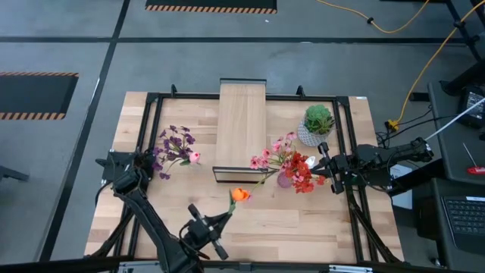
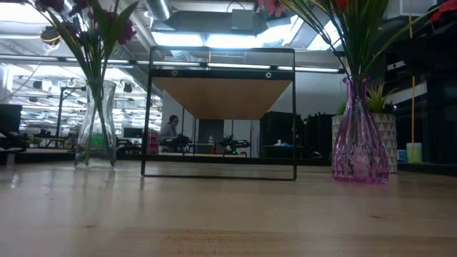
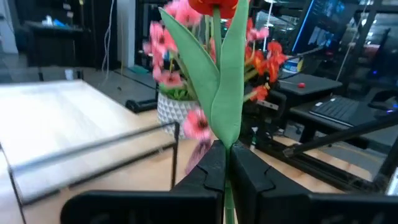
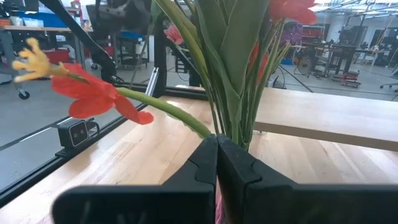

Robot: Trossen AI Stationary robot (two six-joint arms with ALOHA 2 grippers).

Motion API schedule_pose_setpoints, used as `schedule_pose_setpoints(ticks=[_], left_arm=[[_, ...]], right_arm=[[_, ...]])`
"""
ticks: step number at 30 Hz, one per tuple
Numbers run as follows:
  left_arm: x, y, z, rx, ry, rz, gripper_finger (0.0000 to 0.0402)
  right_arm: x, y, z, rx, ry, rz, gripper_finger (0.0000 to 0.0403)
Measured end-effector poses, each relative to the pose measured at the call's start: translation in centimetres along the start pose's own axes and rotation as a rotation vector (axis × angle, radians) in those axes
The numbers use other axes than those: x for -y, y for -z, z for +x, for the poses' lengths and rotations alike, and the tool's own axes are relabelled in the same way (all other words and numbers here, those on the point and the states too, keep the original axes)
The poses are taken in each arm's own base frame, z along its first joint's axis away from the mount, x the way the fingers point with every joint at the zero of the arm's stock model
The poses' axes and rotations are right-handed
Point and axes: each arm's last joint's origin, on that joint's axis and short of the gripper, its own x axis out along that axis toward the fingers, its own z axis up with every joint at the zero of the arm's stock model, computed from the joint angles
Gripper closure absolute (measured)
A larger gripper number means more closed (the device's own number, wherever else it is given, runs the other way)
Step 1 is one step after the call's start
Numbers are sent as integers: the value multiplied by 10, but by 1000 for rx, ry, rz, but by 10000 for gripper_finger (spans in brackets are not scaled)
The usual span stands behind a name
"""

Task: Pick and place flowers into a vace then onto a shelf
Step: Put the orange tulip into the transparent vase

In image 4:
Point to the wooden workbench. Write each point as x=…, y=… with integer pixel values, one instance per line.
x=31, y=28

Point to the black caster wheel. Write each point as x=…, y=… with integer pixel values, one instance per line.
x=24, y=95

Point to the red tool cart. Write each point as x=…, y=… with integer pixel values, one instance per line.
x=350, y=79

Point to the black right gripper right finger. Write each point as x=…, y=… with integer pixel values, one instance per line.
x=311, y=205

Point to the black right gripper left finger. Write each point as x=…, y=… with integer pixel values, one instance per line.
x=140, y=205

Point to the blue bins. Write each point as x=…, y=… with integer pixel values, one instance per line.
x=46, y=19

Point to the purple artificial flower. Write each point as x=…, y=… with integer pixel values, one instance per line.
x=292, y=32

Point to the black work table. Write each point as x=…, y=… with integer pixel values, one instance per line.
x=342, y=48

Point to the black table-level camera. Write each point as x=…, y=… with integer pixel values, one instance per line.
x=77, y=133

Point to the black floor fan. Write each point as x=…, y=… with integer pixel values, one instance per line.
x=304, y=65

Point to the silver aluminium bar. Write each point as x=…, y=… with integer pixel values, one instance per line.
x=152, y=82

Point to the pink artificial lily stem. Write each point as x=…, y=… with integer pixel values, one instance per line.
x=174, y=34

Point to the black metal table frame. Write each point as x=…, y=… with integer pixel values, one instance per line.
x=28, y=182

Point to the red bin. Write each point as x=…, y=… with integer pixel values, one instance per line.
x=57, y=56

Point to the red artificial flower stem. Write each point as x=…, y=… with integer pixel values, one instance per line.
x=93, y=93

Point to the purple glass vase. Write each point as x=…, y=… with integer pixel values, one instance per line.
x=220, y=205

